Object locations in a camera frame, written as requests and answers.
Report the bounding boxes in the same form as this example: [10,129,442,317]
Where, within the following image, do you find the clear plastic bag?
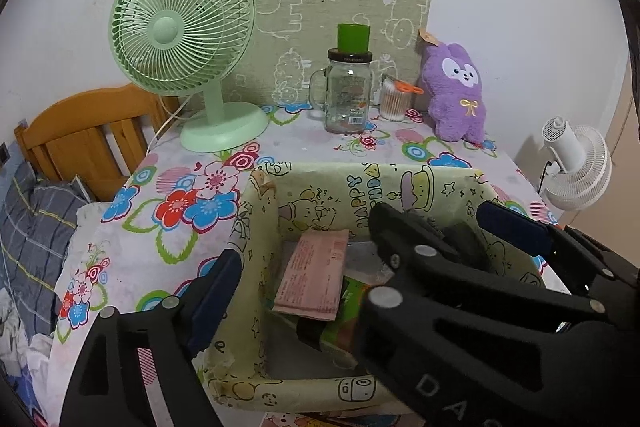
[345,242,396,283]

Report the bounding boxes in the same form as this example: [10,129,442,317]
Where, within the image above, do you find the wooden bed headboard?
[14,83,183,202]

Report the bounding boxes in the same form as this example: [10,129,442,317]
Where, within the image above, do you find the green printed board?
[227,0,432,108]

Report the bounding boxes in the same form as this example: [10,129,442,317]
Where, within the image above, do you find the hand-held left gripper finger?
[59,248,244,427]

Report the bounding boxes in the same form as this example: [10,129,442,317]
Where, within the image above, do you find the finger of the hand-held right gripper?
[475,201,623,303]
[360,201,608,427]

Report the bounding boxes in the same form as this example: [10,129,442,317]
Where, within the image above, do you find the green desk fan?
[109,0,271,154]

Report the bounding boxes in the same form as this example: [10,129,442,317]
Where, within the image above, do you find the yellow-green printed storage box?
[202,161,548,413]

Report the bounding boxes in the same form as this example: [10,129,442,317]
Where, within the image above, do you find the orange scissors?
[384,74,425,96]

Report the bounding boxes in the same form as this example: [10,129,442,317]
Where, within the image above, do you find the grey plaid pillow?
[0,159,93,338]

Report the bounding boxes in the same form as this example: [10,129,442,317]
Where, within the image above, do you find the white fan cable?
[145,94,188,152]

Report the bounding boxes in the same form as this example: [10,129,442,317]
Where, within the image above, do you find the white crumpled cloth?
[0,292,66,427]

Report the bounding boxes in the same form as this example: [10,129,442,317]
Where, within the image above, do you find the beige cabinet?
[602,52,640,268]

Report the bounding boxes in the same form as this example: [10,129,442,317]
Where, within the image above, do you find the green packet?
[295,274,381,358]

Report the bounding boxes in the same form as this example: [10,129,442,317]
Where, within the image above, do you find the glass mug jar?
[308,48,376,136]

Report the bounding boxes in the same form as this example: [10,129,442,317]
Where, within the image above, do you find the white fan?
[541,117,613,211]

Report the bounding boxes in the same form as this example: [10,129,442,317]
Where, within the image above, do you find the cotton swab container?
[381,79,408,122]

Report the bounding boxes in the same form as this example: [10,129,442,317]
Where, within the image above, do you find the green plastic cup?
[336,23,371,54]

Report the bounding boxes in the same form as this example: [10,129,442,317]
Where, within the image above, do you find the pink paper packet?
[272,228,350,322]

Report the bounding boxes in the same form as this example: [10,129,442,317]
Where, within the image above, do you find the purple plush bunny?
[417,28,488,144]

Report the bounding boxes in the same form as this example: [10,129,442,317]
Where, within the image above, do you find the floral tablecloth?
[50,102,571,427]

